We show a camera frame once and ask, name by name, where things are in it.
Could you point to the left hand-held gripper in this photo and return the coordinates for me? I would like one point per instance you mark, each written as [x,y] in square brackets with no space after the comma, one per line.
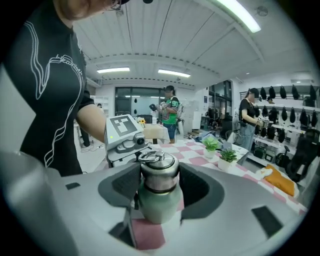
[121,126]

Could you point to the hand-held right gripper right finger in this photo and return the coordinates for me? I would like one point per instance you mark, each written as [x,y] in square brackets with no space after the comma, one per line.
[237,200]

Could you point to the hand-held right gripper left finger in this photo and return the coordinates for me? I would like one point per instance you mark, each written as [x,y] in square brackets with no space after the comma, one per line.
[75,207]

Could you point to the green metal bottle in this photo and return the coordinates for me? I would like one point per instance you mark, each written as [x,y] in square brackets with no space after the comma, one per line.
[160,207]

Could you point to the person's left forearm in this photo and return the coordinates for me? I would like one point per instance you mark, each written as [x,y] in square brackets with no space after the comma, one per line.
[91,122]

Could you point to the yellow sunflower decoration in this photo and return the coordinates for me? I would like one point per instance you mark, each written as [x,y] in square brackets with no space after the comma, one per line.
[142,122]

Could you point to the table with beige cloth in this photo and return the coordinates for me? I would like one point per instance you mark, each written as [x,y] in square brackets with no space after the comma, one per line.
[156,132]

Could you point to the white plush toy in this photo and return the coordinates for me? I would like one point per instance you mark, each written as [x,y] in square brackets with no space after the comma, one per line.
[263,173]

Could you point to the small potted green plant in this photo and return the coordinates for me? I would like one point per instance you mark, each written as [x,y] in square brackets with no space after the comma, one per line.
[227,158]
[210,146]

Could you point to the orange cushion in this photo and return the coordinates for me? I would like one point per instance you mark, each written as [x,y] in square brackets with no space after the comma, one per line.
[280,181]

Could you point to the long ceiling light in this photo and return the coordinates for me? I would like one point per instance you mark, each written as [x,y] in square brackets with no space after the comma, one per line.
[113,70]
[240,13]
[174,73]

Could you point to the pink white checkered tablecloth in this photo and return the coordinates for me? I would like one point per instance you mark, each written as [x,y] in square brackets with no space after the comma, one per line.
[197,160]

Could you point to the black office chair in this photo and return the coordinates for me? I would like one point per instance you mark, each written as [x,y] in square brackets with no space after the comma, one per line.
[306,155]

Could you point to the person's black printed t-shirt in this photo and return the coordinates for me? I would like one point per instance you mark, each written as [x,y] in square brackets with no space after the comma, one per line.
[42,87]

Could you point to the row of black bags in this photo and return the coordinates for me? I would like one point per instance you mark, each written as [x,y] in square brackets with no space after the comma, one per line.
[285,117]

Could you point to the person's head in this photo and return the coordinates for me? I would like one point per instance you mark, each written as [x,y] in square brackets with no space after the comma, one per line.
[87,8]

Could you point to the white wall shelf rack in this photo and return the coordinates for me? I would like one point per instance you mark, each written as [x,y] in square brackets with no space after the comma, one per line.
[287,130]

